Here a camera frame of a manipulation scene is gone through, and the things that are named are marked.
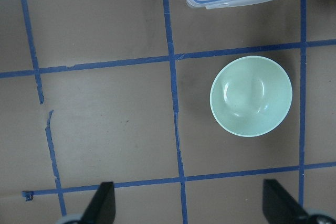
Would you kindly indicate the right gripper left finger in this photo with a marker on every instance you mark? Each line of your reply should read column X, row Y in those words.
column 102, row 208

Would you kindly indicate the green bowl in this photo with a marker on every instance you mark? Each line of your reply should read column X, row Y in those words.
column 251, row 96

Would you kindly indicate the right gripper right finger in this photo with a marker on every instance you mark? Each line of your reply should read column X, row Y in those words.
column 279, row 206

